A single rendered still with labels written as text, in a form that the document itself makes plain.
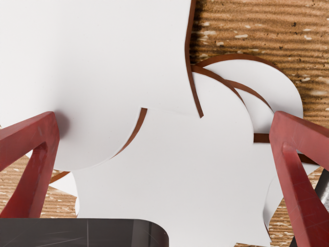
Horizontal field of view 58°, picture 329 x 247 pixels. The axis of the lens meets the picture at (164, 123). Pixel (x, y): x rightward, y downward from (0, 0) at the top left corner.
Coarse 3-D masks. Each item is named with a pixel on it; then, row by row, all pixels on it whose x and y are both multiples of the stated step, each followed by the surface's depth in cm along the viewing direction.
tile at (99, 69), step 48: (0, 0) 13; (48, 0) 12; (96, 0) 12; (144, 0) 11; (192, 0) 11; (0, 48) 13; (48, 48) 13; (96, 48) 12; (144, 48) 11; (0, 96) 14; (48, 96) 13; (96, 96) 12; (144, 96) 12; (192, 96) 11; (96, 144) 13
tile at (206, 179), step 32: (224, 96) 13; (160, 128) 14; (192, 128) 14; (224, 128) 14; (128, 160) 15; (160, 160) 15; (192, 160) 15; (224, 160) 15; (256, 160) 15; (96, 192) 16; (128, 192) 16; (160, 192) 16; (192, 192) 16; (224, 192) 16; (256, 192) 16; (160, 224) 18; (192, 224) 18; (224, 224) 18; (256, 224) 17
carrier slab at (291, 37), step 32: (224, 0) 17; (256, 0) 17; (288, 0) 17; (320, 0) 17; (192, 32) 18; (224, 32) 18; (256, 32) 18; (288, 32) 18; (320, 32) 18; (192, 64) 19; (288, 64) 19; (320, 64) 19; (320, 96) 20; (0, 128) 22; (0, 192) 25; (64, 192) 25; (288, 224) 27
